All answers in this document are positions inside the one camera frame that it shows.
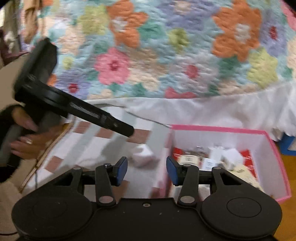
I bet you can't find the white power adapter cube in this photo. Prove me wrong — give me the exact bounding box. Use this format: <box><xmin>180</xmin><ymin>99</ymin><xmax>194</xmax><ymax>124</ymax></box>
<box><xmin>130</xmin><ymin>144</ymin><xmax>156</xmax><ymax>167</ymax></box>

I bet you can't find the white power strip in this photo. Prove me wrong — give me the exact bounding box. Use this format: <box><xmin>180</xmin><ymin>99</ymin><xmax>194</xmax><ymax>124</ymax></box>
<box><xmin>177</xmin><ymin>146</ymin><xmax>208</xmax><ymax>167</ymax></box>

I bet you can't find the white charger cube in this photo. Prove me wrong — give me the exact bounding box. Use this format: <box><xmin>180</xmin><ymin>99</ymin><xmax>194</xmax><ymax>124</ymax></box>
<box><xmin>222</xmin><ymin>149</ymin><xmax>244</xmax><ymax>170</ymax></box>

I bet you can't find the beige remote control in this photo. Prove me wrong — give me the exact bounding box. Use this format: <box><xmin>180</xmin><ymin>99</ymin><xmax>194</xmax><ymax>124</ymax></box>
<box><xmin>228</xmin><ymin>164</ymin><xmax>264</xmax><ymax>192</ymax></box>

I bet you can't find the person's left hand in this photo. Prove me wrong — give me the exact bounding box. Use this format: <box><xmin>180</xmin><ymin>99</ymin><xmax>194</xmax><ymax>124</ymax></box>
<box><xmin>11</xmin><ymin>107</ymin><xmax>64</xmax><ymax>160</ymax></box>

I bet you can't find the checkered grey brown rug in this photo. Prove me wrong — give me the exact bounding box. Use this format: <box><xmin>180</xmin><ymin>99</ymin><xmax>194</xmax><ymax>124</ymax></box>
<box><xmin>23</xmin><ymin>107</ymin><xmax>169</xmax><ymax>198</ymax></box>

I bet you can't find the pink storage box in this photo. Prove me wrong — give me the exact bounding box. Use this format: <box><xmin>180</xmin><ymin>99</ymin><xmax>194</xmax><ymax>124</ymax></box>
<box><xmin>150</xmin><ymin>125</ymin><xmax>292</xmax><ymax>203</ymax></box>

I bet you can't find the floral quilted bedspread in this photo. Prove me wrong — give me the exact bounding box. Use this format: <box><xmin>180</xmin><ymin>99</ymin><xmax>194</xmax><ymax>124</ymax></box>
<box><xmin>21</xmin><ymin>1</ymin><xmax>295</xmax><ymax>100</ymax></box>

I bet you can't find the blue box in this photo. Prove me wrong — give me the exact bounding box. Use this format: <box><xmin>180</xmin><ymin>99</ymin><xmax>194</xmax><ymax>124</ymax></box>
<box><xmin>278</xmin><ymin>133</ymin><xmax>295</xmax><ymax>156</ymax></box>

